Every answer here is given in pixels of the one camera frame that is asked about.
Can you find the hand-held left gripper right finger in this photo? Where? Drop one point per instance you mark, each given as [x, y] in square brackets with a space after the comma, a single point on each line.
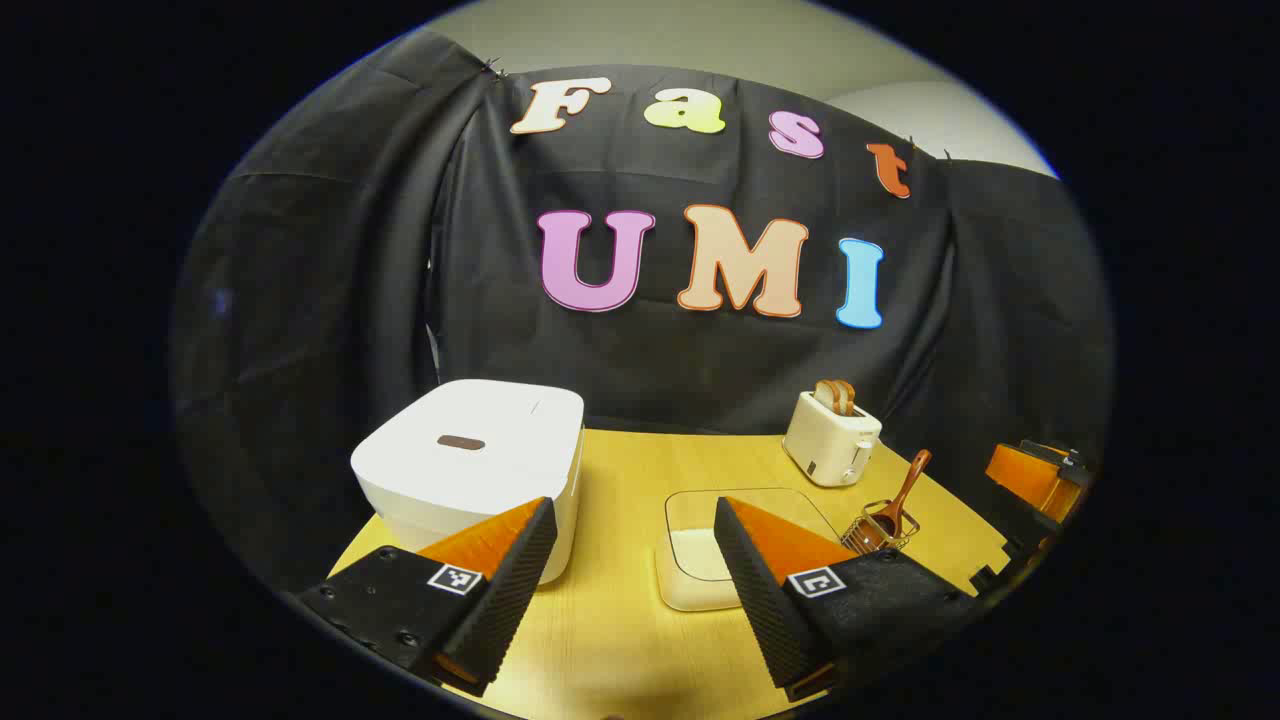
[760, 600]

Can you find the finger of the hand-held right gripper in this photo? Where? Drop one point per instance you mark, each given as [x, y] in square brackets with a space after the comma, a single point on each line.
[1030, 480]

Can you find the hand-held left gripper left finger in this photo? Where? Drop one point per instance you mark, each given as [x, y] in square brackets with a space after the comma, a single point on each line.
[505, 610]

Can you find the clear container of rice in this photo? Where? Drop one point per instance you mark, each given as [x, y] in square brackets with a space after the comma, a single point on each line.
[690, 560]

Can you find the brown wooden spoon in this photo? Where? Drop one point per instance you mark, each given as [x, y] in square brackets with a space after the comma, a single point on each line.
[912, 480]

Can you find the white rice cooker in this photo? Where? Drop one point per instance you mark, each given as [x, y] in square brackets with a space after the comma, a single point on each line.
[470, 480]

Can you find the white toaster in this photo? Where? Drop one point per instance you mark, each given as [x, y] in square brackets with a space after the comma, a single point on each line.
[825, 440]

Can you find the toasted bread slice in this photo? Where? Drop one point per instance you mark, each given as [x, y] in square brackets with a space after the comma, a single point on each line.
[824, 396]
[850, 396]

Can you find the black backdrop cloth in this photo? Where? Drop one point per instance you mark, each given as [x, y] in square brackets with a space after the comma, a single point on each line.
[650, 370]

